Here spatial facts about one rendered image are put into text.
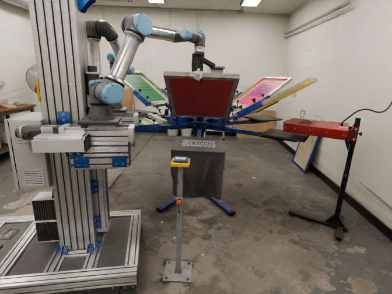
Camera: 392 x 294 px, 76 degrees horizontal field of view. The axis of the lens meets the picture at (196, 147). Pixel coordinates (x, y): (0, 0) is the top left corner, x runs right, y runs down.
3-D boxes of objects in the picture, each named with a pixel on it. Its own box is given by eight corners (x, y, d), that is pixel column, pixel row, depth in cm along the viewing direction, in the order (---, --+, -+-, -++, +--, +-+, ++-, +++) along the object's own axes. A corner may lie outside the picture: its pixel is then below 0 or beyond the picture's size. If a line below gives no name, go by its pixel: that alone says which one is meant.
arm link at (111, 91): (108, 106, 149) (143, 24, 153) (120, 109, 139) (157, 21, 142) (90, 97, 141) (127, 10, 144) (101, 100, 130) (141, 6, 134)
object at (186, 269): (191, 283, 192) (195, 165, 166) (162, 281, 193) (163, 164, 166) (192, 262, 213) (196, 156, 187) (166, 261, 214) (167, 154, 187)
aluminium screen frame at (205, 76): (240, 78, 189) (240, 73, 190) (163, 75, 190) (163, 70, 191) (227, 118, 265) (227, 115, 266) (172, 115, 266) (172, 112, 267)
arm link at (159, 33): (114, 37, 153) (177, 46, 186) (123, 35, 146) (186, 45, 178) (114, 16, 150) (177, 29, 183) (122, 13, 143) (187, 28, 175)
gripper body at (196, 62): (191, 72, 179) (192, 55, 180) (203, 73, 179) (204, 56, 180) (191, 69, 172) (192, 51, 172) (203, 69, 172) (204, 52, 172)
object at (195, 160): (222, 200, 213) (226, 152, 201) (170, 198, 214) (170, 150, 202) (222, 198, 216) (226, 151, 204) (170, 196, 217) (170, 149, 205)
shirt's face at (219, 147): (225, 152, 202) (225, 151, 202) (171, 150, 202) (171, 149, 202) (220, 138, 248) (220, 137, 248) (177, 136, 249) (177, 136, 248)
